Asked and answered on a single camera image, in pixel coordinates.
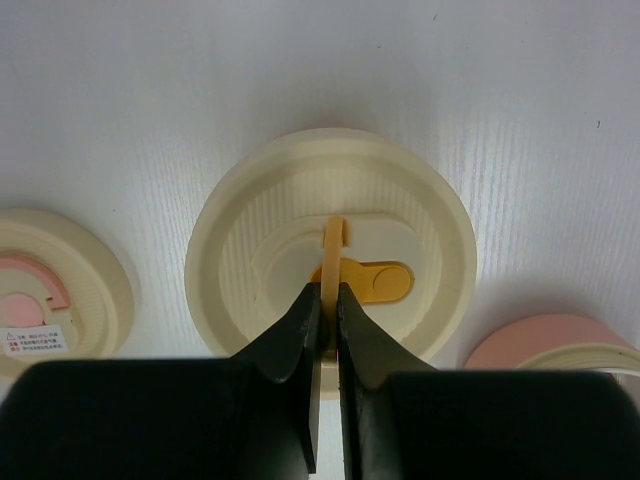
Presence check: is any pink lunch box bowl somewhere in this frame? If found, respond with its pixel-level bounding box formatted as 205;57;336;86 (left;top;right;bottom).
464;314;639;377

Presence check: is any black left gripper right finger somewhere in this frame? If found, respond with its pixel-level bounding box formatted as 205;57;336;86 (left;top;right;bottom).
337;285;639;479

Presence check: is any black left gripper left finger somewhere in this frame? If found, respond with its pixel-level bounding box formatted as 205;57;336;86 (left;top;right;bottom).
1;283;320;479

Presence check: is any cream lid pink valve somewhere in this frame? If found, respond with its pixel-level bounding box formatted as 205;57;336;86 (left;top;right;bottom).
1;209;134;379

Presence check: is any cream lunch box lid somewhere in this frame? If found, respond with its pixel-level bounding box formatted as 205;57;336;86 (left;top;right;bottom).
183;125;479;401

